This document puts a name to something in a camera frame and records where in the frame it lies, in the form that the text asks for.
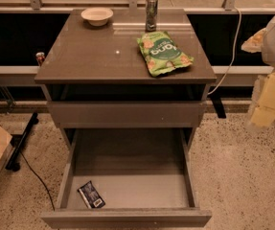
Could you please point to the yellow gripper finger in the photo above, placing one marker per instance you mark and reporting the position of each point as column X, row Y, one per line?
column 254, row 43
column 261, row 112

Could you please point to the dark blue rxbar wrapper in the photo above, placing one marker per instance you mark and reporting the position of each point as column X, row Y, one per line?
column 90, row 196

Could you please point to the grey drawer cabinet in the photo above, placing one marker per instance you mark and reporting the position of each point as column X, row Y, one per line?
column 89, row 64

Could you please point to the open grey middle drawer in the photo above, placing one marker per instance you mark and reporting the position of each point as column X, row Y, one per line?
column 142, row 175

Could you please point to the closed grey top drawer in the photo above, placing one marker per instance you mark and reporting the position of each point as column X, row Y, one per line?
column 126, row 115

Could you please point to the green snack chip bag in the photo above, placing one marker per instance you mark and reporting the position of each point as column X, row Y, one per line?
column 161, row 54

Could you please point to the dark tall drink can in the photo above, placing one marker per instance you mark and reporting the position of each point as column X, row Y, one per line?
column 151, row 14

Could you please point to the white paper bowl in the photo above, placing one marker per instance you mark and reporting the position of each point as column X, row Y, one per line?
column 97, row 16

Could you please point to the small red soda can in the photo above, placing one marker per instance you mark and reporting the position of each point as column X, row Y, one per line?
column 40, row 57

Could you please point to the black stand leg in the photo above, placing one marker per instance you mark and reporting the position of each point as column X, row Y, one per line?
column 18, row 142

